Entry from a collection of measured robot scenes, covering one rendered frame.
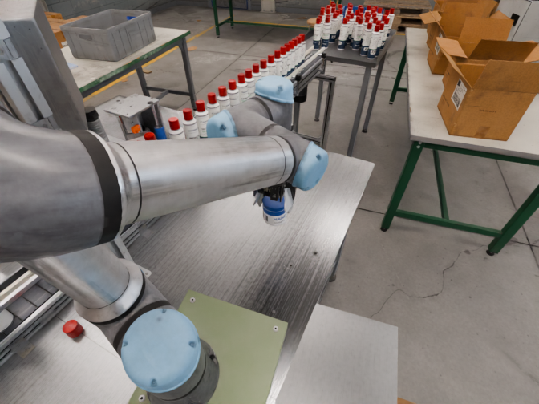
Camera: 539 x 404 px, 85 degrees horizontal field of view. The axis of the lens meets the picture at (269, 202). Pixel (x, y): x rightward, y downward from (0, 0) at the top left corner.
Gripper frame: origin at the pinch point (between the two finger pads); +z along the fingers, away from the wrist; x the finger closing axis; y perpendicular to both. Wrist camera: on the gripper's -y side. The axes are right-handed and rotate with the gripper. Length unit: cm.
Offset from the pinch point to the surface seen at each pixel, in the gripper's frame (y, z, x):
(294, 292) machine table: 14.8, 16.9, 10.4
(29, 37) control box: 21, -45, -32
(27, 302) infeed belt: 41, 12, -52
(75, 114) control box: 20.4, -32.4, -31.7
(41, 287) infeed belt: 36, 12, -53
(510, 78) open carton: -97, -8, 76
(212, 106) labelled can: -42, -4, -38
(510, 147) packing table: -95, 22, 91
